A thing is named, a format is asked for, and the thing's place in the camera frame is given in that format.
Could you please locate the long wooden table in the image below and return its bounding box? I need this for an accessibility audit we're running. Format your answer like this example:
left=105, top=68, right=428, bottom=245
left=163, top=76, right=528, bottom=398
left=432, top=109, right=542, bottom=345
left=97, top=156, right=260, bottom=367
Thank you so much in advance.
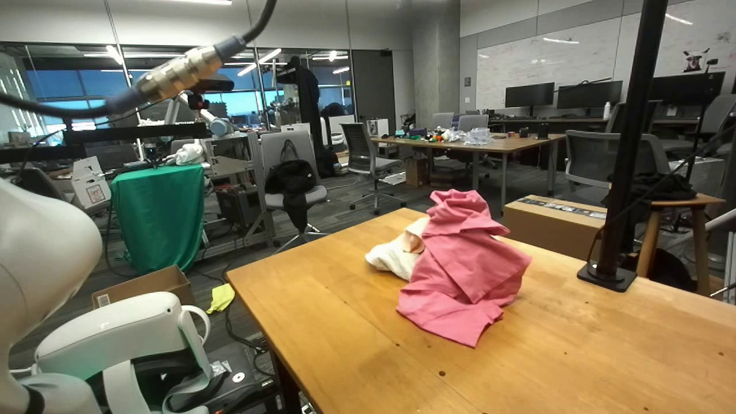
left=375, top=131, right=571, bottom=217

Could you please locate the pink shirt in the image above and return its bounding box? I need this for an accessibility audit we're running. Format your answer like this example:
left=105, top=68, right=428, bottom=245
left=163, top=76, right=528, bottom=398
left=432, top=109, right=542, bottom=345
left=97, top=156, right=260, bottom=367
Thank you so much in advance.
left=396, top=188, right=533, bottom=351

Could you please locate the green cloth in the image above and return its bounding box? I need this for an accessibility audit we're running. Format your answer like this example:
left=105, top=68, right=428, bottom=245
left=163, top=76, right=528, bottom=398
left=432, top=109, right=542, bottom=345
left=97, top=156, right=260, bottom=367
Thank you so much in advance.
left=107, top=162, right=207, bottom=275

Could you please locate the black stereo camera bar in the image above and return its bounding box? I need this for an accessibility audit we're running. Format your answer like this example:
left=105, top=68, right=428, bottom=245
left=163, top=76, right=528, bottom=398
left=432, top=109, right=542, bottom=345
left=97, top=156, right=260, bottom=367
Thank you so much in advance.
left=150, top=68, right=237, bottom=98

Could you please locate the white whiteboard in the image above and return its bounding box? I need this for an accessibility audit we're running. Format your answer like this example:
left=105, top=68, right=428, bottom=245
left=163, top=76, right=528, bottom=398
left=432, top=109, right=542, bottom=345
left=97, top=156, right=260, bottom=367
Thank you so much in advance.
left=473, top=15, right=647, bottom=111

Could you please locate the grey office chair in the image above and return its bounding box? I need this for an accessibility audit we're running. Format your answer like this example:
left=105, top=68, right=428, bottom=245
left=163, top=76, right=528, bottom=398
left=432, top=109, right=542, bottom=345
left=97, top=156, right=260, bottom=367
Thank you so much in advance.
left=245, top=125, right=330, bottom=249
left=564, top=129, right=674, bottom=191
left=340, top=119, right=404, bottom=217

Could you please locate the small cardboard box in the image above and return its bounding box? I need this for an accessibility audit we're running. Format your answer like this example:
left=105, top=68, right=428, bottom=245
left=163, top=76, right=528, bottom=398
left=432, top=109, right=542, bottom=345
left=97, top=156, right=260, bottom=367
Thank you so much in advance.
left=401, top=153, right=436, bottom=191

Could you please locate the black bag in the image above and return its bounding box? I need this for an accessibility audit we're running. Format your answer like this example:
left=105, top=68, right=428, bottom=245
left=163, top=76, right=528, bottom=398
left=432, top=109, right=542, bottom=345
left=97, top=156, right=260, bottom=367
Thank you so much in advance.
left=604, top=171, right=696, bottom=206

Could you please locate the yellow cloth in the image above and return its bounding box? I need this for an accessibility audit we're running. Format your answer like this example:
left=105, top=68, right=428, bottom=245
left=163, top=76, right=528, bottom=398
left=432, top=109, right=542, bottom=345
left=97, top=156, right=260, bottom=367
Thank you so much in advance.
left=204, top=280, right=237, bottom=315

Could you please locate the black cable with metal connector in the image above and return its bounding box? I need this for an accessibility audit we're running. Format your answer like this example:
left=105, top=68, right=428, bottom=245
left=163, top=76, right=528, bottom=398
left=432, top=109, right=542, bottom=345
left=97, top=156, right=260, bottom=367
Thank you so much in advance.
left=0, top=0, right=280, bottom=122

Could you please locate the dark grey door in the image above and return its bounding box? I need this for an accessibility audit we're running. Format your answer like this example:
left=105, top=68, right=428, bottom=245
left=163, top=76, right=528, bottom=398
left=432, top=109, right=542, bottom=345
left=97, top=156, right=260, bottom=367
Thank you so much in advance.
left=349, top=49, right=398, bottom=125

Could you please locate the white terry towel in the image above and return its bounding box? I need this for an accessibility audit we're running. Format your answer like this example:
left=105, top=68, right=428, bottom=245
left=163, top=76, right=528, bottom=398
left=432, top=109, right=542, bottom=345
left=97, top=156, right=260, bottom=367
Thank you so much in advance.
left=364, top=217, right=432, bottom=283

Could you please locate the brown cardboard box black tape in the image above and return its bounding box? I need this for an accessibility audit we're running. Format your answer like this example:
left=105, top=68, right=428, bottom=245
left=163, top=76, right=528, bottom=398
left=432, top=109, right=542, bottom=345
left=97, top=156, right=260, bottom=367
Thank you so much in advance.
left=501, top=193, right=612, bottom=262

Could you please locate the black equipment box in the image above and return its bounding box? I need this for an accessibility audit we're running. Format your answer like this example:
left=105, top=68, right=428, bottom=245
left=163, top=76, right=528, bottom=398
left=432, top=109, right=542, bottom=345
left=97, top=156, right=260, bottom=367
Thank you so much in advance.
left=134, top=348, right=280, bottom=414

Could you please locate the black pole with base plate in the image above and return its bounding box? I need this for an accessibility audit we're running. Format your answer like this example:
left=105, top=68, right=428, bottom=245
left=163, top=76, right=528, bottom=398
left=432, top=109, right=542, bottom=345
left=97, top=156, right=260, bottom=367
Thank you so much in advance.
left=577, top=0, right=674, bottom=295

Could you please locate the open cardboard box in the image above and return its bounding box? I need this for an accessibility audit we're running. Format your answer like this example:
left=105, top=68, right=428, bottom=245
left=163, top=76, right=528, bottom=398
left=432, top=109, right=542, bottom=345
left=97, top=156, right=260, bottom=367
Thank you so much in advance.
left=89, top=264, right=196, bottom=311

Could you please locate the wooden stool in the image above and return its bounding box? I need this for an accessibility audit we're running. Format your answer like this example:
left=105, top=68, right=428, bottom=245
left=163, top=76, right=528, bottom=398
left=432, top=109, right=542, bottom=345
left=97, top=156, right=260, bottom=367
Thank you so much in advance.
left=633, top=193, right=726, bottom=298

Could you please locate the black backpack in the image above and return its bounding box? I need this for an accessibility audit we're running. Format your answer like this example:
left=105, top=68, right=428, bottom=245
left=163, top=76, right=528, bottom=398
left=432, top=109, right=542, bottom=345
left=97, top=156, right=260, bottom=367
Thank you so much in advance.
left=261, top=156, right=318, bottom=232

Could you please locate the black computer monitor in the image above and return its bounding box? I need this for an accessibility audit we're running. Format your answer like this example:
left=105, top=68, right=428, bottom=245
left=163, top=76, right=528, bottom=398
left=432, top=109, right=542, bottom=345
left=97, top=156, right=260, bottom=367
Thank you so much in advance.
left=554, top=78, right=625, bottom=114
left=651, top=71, right=726, bottom=103
left=504, top=80, right=556, bottom=111

